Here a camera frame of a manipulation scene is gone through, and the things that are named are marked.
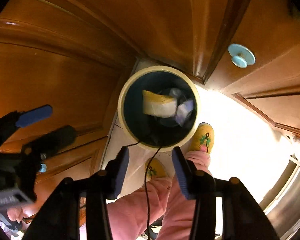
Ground white purple carton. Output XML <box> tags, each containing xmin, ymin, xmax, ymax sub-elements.
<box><xmin>175</xmin><ymin>99</ymin><xmax>194</xmax><ymax>127</ymax></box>

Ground yellow white carton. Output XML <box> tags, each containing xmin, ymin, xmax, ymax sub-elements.
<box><xmin>142</xmin><ymin>90</ymin><xmax>178</xmax><ymax>118</ymax></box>

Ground round trash bin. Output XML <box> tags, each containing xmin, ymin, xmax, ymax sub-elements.
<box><xmin>117</xmin><ymin>66</ymin><xmax>199</xmax><ymax>152</ymax></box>

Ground person's left hand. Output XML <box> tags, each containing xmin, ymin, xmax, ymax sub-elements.
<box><xmin>7</xmin><ymin>206</ymin><xmax>29</xmax><ymax>223</ymax></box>

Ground pink trouser legs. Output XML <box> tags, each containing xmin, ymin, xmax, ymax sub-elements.
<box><xmin>106</xmin><ymin>151</ymin><xmax>223</xmax><ymax>240</ymax></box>

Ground yellow slipper left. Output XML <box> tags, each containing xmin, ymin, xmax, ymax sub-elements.
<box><xmin>145</xmin><ymin>158</ymin><xmax>168</xmax><ymax>181</ymax></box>

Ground black cable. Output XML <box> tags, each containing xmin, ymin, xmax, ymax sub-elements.
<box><xmin>124</xmin><ymin>141</ymin><xmax>163</xmax><ymax>240</ymax></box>

